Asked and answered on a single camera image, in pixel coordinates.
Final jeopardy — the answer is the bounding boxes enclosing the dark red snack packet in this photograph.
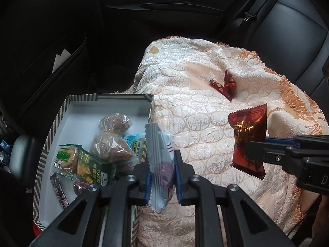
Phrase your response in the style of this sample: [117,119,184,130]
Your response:
[227,104,267,180]

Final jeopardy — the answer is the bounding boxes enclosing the red gold candy wrapper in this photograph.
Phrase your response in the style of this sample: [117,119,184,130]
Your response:
[209,70,236,101]

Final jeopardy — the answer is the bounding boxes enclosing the clear wrapped red date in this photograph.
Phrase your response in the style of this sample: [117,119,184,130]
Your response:
[73,181,90,196]

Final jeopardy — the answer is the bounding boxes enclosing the dark brown snack bar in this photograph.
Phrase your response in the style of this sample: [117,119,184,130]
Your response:
[50,173,69,210]

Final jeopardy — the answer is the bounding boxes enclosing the dark green cracker packet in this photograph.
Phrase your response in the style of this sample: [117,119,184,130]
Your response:
[76,146,117,186]

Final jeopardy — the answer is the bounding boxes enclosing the green white biscuit packet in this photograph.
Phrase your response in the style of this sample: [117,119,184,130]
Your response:
[53,144,79,180]

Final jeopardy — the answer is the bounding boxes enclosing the clear bag brown nuts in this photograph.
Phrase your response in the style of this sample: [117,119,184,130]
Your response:
[91,131,135,163]

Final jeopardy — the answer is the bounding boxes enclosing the striped white cardboard box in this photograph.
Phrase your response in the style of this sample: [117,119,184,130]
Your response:
[34,94,154,246]

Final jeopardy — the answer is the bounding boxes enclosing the black centre armrest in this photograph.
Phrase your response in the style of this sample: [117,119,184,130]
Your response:
[9,135,42,187]

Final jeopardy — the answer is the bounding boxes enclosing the light blue snack packet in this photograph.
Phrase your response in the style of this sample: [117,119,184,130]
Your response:
[123,133,145,162]

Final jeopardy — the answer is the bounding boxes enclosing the peach fringed blanket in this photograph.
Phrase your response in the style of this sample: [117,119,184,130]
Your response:
[129,37,328,233]

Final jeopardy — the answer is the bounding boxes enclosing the black rear car seat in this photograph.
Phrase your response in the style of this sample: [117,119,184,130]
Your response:
[232,0,328,109]

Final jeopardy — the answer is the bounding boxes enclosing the black car seat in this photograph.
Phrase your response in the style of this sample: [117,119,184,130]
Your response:
[232,0,328,109]
[1,0,85,133]

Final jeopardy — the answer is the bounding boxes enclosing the black seat belt buckle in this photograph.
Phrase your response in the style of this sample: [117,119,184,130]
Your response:
[243,0,267,22]

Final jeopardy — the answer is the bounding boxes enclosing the white papers in seat pocket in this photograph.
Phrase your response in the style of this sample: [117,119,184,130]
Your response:
[52,49,71,73]

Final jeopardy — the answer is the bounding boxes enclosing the black car door panel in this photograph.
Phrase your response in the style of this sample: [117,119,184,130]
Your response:
[85,0,248,40]

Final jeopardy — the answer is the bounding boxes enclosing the black front car seat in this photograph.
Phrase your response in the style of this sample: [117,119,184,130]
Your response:
[1,0,85,133]

